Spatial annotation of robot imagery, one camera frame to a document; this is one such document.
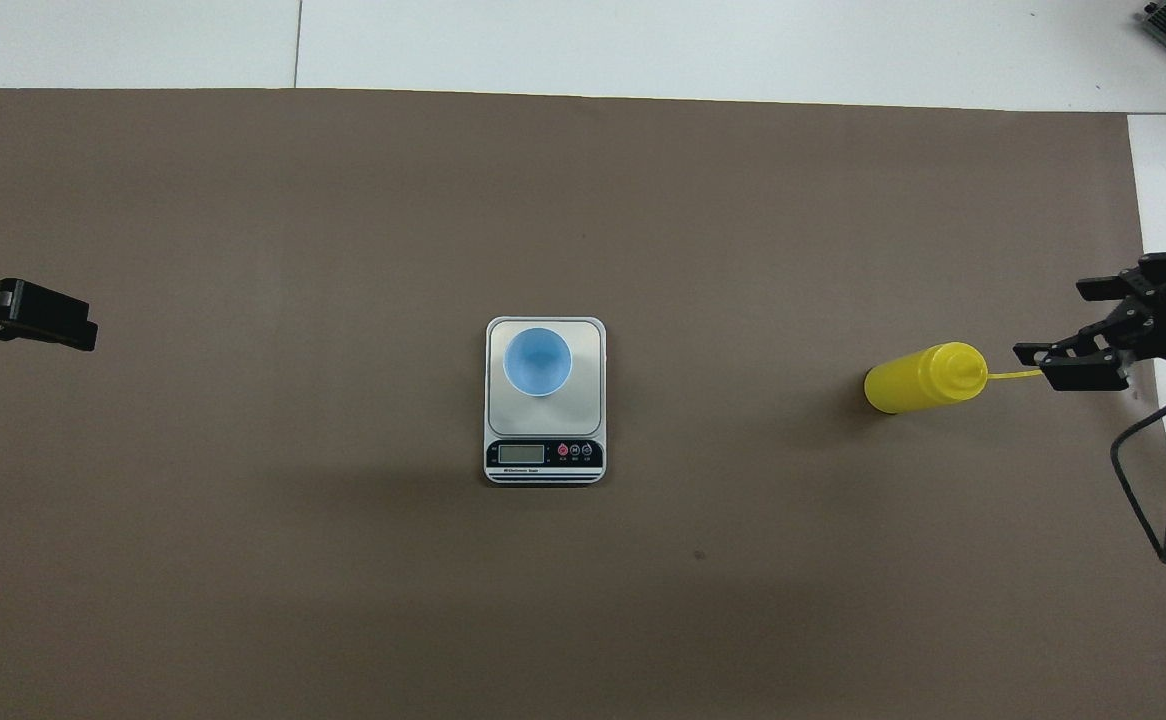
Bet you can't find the yellow squeeze bottle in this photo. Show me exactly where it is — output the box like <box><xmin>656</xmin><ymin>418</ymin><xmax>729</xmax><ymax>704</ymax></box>
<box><xmin>864</xmin><ymin>341</ymin><xmax>1044</xmax><ymax>415</ymax></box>

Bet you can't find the light blue plastic cup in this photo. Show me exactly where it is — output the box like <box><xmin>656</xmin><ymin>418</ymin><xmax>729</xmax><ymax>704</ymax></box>
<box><xmin>503</xmin><ymin>327</ymin><xmax>574</xmax><ymax>398</ymax></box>

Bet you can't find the silver digital kitchen scale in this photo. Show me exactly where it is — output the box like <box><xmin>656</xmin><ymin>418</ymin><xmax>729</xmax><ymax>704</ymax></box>
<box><xmin>484</xmin><ymin>316</ymin><xmax>607</xmax><ymax>486</ymax></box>

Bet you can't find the brown table mat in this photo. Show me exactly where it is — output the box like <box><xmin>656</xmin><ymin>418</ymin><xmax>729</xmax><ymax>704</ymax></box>
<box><xmin>0</xmin><ymin>88</ymin><xmax>1166</xmax><ymax>720</ymax></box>

